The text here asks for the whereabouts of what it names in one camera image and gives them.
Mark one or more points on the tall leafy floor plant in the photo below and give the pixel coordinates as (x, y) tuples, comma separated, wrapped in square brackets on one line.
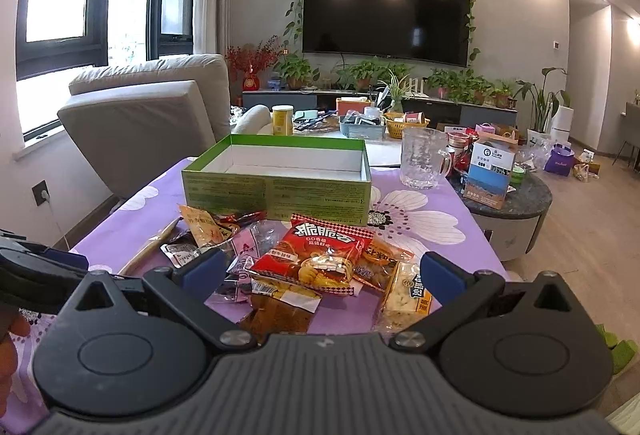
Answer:
[(544, 104)]

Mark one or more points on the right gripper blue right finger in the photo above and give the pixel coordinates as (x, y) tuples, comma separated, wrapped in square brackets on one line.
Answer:
[(461, 295)]

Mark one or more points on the grey dining chair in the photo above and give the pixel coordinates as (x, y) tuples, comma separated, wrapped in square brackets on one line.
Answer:
[(630, 129)]

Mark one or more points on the orange tissue box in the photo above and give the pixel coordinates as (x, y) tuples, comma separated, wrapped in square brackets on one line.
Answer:
[(345, 104)]

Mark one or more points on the red candy wrapper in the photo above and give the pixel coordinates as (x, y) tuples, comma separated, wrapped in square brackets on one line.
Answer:
[(238, 221)]

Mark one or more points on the clear glass mug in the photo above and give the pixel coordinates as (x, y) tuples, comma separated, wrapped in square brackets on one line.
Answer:
[(424, 158)]

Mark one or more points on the purple gift bag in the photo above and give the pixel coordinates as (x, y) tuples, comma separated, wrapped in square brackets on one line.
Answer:
[(560, 161)]

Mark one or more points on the small black snack packet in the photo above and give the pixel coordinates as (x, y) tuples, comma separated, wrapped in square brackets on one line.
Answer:
[(180, 253)]

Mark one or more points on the blue white carton box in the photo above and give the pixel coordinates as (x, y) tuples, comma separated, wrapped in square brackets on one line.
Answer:
[(491, 165)]

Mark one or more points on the yellow woven basket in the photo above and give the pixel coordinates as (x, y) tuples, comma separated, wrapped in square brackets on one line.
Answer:
[(396, 122)]

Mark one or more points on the brown dried snack bag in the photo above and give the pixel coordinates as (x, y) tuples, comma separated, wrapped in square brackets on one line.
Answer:
[(279, 307)]

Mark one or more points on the long tan stick packet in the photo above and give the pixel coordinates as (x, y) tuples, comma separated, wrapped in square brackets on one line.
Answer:
[(148, 249)]

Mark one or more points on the blue grey storage tray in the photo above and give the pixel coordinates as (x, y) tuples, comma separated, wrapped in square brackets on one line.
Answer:
[(358, 125)]

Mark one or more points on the beige sofa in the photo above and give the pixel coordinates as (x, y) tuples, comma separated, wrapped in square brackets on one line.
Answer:
[(133, 122)]

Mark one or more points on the pink white snack packet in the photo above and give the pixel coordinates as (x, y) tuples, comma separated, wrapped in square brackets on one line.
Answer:
[(245, 247)]

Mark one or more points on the white nougat cracker packet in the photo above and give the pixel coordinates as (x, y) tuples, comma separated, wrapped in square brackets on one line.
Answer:
[(405, 302)]

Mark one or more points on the green slippers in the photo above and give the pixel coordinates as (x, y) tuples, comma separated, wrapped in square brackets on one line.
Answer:
[(622, 351)]

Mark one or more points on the red flower decoration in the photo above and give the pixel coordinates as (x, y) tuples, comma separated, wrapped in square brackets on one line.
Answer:
[(250, 60)]

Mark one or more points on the round dark marble table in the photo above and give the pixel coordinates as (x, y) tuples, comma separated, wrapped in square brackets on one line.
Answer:
[(512, 231)]

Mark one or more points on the yellow tin can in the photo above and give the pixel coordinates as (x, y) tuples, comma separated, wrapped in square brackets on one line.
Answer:
[(282, 120)]

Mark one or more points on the wall power socket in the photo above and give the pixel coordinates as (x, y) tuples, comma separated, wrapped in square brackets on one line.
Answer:
[(41, 193)]

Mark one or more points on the orange label nut bag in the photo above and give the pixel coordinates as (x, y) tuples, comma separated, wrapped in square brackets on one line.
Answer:
[(377, 263)]

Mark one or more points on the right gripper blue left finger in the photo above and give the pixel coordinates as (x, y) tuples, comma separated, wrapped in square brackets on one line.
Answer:
[(180, 294)]

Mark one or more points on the person's left hand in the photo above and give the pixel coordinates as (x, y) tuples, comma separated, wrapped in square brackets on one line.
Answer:
[(8, 358)]

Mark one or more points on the tan orange snack packet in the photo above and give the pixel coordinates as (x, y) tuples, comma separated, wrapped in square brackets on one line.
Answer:
[(204, 228)]

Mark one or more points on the pink small box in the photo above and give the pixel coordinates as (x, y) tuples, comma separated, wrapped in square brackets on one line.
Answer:
[(485, 128)]

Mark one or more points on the red chip snack bag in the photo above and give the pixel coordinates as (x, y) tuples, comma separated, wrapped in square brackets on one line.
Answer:
[(316, 254)]

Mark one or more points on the wall mounted black television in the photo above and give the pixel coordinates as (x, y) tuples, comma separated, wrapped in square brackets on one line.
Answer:
[(430, 30)]

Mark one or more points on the green cardboard box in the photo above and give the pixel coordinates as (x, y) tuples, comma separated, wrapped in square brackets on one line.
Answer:
[(323, 177)]

